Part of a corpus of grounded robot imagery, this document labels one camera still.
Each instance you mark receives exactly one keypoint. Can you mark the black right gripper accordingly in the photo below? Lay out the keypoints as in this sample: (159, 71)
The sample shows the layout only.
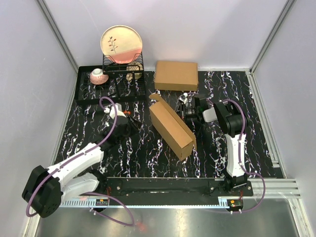
(182, 110)

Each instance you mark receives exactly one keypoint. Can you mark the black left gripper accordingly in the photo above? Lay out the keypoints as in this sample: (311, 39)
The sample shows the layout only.
(136, 126)

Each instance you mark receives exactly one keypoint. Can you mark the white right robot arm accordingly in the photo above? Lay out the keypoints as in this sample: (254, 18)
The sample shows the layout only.
(233, 123)

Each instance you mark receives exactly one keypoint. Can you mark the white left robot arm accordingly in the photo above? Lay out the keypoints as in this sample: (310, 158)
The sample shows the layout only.
(47, 188)

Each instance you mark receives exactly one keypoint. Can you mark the closed brown cardboard box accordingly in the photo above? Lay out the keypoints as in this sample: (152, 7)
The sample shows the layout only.
(176, 76)

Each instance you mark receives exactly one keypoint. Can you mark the beige cup in rack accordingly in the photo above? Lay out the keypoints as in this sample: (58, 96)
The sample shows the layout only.
(135, 71)

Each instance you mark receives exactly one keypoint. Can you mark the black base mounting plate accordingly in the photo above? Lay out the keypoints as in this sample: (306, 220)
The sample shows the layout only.
(172, 191)

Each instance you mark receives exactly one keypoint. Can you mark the pink ceramic bowl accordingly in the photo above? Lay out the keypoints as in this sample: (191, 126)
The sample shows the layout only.
(97, 77)

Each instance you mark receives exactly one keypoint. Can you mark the beige and pink plate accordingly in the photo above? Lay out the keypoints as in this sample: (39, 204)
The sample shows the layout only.
(121, 44)

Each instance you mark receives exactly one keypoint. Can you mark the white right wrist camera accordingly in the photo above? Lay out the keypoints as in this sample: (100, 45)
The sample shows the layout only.
(184, 98)

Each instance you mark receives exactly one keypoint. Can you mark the black wire tray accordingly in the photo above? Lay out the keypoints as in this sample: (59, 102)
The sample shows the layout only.
(117, 88)

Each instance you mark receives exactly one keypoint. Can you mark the black wire plate rack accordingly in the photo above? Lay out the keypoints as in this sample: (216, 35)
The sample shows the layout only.
(109, 66)

